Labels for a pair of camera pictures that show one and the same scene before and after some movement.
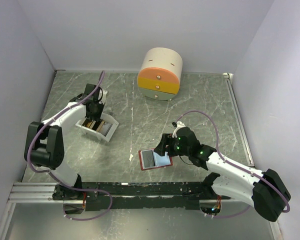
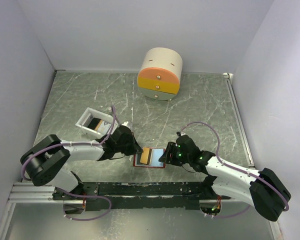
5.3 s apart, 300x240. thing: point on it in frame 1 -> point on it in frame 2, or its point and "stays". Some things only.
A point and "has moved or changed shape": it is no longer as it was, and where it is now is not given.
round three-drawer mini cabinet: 159,75 stays
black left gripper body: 97,115 -> 128,148
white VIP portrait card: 105,128 stays
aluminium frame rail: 229,78 stays
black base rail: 108,196 stays
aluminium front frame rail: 33,192 stays
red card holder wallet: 149,159 has moved or changed shape
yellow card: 89,124 -> 98,125
